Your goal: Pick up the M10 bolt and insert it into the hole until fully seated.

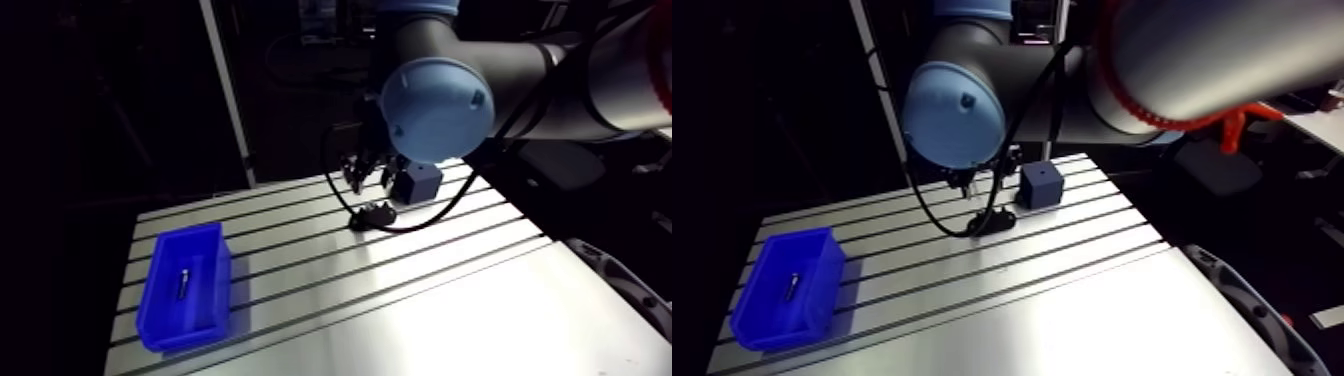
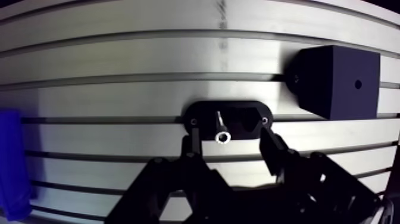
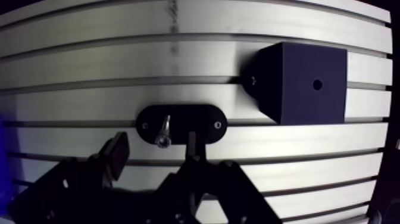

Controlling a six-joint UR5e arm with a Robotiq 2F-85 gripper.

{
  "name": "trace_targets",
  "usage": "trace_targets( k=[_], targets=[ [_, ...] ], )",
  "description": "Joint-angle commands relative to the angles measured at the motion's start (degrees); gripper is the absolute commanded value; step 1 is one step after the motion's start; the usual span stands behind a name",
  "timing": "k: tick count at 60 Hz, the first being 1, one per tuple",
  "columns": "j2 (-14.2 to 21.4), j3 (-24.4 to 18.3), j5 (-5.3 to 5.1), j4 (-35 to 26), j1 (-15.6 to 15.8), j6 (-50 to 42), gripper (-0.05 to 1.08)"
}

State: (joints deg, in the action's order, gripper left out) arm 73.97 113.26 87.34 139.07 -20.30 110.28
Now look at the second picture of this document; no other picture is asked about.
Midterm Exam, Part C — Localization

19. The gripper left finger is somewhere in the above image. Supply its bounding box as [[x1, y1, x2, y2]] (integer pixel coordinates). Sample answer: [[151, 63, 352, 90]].
[[104, 126, 238, 224]]

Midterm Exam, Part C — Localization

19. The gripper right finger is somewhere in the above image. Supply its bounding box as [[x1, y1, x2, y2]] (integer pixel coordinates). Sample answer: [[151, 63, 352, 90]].
[[259, 126, 383, 224]]

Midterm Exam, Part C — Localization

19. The steel bolt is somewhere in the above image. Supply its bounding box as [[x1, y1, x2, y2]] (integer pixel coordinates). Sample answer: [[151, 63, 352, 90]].
[[214, 110, 232, 145]]

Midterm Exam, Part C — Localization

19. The black oval holder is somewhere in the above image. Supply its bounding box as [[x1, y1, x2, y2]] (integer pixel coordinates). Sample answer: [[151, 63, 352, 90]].
[[183, 100, 274, 141]]

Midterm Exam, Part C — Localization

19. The dark blue-grey block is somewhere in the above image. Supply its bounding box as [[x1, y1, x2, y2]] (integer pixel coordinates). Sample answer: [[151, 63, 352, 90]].
[[285, 45, 382, 120]]

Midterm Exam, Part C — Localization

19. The blue bin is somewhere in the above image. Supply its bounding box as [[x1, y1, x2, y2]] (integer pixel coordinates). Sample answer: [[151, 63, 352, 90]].
[[0, 108, 36, 222]]

